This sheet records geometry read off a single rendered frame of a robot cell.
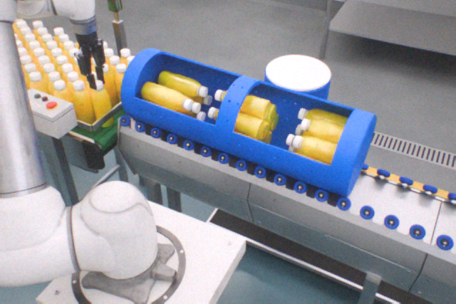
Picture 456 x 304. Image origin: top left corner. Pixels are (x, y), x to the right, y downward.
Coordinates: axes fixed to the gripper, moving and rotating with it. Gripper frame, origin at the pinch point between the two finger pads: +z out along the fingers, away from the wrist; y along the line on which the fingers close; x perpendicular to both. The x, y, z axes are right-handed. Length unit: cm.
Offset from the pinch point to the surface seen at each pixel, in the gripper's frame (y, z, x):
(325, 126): 11, -4, -89
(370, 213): -2, 15, -110
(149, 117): -4.8, 5.4, -27.9
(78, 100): -6.7, 8.0, 4.7
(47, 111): -22.8, 1.8, 2.6
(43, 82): -6.6, 5.6, 22.1
